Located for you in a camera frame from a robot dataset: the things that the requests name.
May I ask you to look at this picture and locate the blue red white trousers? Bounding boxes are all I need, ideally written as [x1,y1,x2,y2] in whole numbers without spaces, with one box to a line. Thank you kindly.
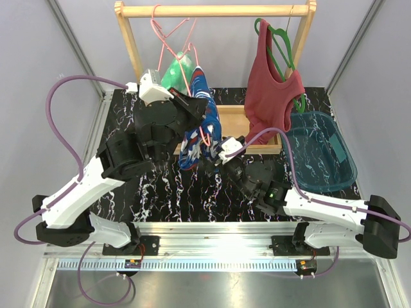
[178,65,222,171]

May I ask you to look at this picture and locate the pink wire hanger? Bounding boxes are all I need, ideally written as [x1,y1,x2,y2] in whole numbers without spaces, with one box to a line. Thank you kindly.
[150,4,197,71]
[176,43,213,147]

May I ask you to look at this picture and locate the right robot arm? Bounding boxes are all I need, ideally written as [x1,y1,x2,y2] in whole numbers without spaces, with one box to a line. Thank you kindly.
[216,157,401,259]

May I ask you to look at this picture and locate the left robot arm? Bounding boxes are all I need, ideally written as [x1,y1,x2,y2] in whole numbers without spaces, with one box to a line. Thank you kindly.
[33,88,207,255]

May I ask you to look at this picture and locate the green tie-dye trousers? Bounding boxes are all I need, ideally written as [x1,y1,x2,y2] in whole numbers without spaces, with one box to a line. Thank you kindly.
[161,54,195,94]

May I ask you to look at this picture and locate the green plastic hanger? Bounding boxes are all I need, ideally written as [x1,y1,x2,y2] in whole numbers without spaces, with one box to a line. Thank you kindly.
[254,18,306,113]

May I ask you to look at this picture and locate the wooden clothes rack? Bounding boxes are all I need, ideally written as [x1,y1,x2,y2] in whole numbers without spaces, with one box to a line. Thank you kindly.
[114,1,317,154]

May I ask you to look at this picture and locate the maroon tank top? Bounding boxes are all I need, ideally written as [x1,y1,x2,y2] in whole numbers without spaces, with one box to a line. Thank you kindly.
[244,19,304,142]

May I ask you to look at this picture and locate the teal transparent plastic basin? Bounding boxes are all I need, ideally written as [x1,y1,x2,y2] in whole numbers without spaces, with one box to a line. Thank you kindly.
[286,111,358,193]

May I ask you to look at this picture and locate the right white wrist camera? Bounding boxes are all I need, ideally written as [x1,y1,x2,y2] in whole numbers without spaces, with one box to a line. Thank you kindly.
[218,137,243,165]

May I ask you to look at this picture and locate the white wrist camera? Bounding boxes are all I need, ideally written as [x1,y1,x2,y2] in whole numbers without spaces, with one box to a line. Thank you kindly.
[126,69,174,105]
[218,137,243,165]

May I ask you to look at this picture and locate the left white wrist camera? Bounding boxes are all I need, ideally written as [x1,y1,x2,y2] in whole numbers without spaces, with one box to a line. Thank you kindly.
[126,69,174,105]

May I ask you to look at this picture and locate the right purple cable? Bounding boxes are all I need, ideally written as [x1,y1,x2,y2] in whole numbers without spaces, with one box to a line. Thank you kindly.
[224,127,411,279]

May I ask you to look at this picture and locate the aluminium mounting rail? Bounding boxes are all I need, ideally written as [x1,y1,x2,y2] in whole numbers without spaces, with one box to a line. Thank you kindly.
[43,219,383,273]

